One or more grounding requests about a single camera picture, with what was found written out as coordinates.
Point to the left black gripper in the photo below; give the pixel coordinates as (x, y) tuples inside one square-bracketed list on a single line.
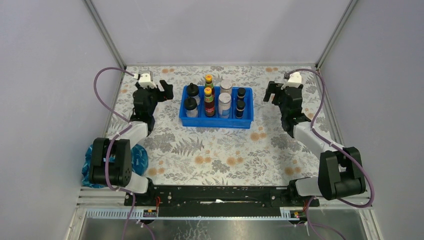
[(163, 95)]

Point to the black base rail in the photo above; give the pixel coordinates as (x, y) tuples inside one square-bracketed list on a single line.
[(187, 200)]

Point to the blue patterned cloth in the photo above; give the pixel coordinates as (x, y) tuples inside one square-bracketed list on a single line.
[(139, 163)]

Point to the silver lid spice tin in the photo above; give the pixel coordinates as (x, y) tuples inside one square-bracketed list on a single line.
[(224, 105), (226, 86)]

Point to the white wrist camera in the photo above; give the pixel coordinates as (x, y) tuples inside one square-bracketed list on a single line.
[(292, 80), (144, 80)]

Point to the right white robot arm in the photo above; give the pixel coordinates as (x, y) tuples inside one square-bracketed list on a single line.
[(339, 173)]

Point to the slotted cable duct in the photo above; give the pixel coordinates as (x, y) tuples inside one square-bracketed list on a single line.
[(151, 214)]

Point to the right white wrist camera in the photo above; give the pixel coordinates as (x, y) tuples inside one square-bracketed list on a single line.
[(292, 80)]

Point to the floral table mat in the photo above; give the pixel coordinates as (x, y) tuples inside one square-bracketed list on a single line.
[(263, 155)]

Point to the small dark spice bottle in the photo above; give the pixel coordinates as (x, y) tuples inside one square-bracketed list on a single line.
[(240, 108), (241, 93)]

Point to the yellow cap sauce bottle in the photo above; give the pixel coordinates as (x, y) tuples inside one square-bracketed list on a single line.
[(209, 81)]

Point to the blue plastic divided bin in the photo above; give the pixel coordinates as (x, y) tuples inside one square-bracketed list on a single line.
[(203, 121)]

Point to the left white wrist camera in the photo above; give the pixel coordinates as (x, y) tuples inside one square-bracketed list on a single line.
[(144, 80)]

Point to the green label sauce bottle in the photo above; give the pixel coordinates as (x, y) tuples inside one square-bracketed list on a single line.
[(209, 101)]

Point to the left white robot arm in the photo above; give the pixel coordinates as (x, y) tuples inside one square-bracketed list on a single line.
[(111, 158)]

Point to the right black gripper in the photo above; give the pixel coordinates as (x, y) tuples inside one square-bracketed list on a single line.
[(273, 88)]

